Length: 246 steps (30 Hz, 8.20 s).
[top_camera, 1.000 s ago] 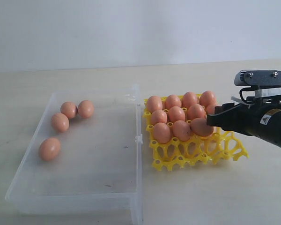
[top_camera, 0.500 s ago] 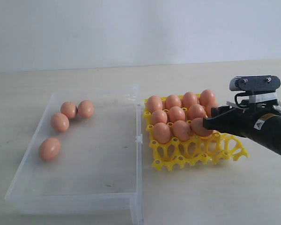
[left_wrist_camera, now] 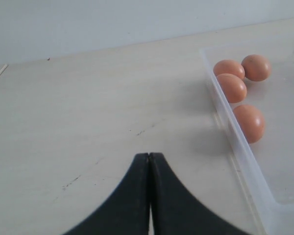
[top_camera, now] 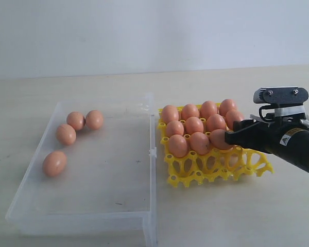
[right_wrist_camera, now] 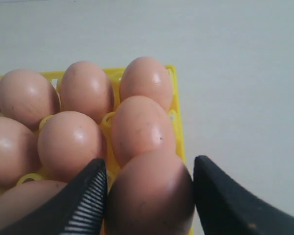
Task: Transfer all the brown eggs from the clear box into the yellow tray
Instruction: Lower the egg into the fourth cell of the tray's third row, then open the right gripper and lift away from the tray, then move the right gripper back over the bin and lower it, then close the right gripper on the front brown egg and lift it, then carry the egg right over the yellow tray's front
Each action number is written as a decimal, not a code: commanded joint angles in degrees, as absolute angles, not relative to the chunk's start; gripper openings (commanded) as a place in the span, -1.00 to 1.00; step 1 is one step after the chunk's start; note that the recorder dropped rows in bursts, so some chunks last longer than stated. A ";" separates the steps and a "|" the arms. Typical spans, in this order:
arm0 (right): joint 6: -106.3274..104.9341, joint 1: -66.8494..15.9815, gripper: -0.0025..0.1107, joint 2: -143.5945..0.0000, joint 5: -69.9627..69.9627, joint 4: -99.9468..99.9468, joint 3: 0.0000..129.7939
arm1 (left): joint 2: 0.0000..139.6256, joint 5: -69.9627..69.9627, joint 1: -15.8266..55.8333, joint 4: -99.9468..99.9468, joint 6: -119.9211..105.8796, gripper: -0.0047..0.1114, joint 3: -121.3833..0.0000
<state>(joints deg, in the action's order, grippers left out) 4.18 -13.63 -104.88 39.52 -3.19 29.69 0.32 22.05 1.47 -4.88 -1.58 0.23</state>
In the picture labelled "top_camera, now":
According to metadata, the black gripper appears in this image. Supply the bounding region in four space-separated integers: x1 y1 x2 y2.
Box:
225 120 309 167

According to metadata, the brown egg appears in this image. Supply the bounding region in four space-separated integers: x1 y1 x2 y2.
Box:
66 111 85 131
206 114 227 132
219 99 237 116
85 110 104 130
42 151 67 177
168 134 188 158
161 105 179 124
225 109 245 130
185 116 204 135
190 132 211 155
165 120 184 137
209 129 235 153
56 123 76 146
181 104 199 120
200 100 218 119

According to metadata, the clear plastic tray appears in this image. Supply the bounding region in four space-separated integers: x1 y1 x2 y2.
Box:
6 94 157 246

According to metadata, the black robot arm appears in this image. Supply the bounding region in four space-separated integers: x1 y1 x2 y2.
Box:
225 119 309 173

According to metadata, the yellow plastic egg tray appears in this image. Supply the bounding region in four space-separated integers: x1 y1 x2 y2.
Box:
158 117 273 187

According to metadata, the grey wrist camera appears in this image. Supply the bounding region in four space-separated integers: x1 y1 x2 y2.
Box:
253 86 309 122

